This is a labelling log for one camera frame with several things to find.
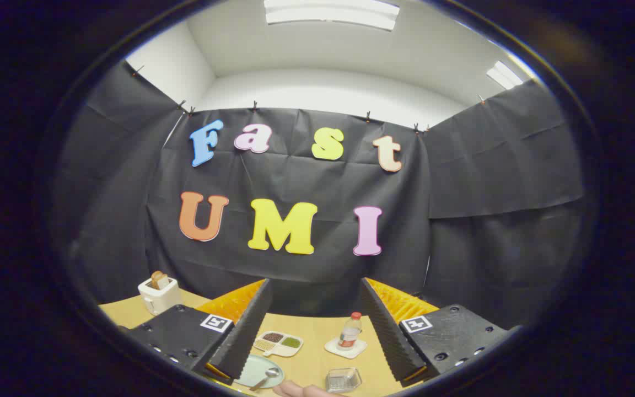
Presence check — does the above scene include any white toaster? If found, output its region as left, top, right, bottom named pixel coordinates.
left=138, top=276, right=183, bottom=316

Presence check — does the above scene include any long ceiling light panel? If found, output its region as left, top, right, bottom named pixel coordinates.
left=264, top=0, right=401, bottom=31

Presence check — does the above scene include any clear water bottle red cap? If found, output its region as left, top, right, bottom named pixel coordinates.
left=337, top=312, right=363, bottom=351

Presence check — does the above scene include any white divided bean dish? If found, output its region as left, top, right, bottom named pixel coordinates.
left=253, top=330, right=304, bottom=358

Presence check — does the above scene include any wooden handled metal spoon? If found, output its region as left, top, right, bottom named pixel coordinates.
left=250, top=367, right=281, bottom=392

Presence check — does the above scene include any light green plate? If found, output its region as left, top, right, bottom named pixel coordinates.
left=235, top=354, right=285, bottom=389

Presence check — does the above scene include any metal wire cutlery basket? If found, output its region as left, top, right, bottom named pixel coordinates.
left=326, top=367, right=362, bottom=393

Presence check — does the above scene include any white square coaster dish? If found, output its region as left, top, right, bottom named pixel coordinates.
left=324, top=336, right=368, bottom=360

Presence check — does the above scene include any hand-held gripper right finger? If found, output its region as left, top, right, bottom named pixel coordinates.
left=359, top=277, right=516, bottom=388

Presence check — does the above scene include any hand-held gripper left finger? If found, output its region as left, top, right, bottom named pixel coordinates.
left=125, top=278, right=273, bottom=387

